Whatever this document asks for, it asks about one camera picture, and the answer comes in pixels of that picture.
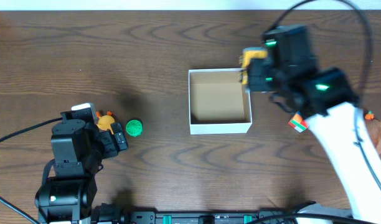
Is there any black cable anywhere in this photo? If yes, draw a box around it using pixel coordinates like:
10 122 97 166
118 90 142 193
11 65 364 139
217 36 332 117
265 0 381 206
0 117 64 149

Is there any left black cable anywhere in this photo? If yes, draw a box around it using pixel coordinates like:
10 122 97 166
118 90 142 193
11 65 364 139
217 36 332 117
0 117 64 149

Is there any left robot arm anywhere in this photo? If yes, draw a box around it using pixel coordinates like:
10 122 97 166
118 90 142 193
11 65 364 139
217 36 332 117
35 119 128 223

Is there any white cardboard box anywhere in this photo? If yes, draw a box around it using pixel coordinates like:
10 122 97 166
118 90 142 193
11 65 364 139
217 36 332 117
188 68 253 135

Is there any brown plush bear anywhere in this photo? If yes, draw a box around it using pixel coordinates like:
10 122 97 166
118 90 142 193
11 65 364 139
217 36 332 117
364 112 381 154

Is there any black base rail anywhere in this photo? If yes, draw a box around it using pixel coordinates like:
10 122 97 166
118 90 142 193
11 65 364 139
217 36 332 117
90 203 362 224

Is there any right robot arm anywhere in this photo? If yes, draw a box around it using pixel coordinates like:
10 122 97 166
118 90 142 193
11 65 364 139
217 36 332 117
240 24 381 223

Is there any multicolour puzzle cube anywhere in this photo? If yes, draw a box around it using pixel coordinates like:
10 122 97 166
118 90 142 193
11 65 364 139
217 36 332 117
288 112 308 133

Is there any green ridged ball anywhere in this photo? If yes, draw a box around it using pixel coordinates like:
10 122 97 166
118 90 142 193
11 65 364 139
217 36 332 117
125 119 143 137

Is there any orange toy duck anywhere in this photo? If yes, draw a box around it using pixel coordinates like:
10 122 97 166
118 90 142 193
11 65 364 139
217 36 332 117
96 111 115 134

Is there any yellow grey toy truck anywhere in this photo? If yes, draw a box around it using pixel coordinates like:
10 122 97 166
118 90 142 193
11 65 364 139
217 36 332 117
239 47 268 86

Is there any right black cable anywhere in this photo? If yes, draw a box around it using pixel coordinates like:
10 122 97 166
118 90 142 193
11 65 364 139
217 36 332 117
265 0 381 206

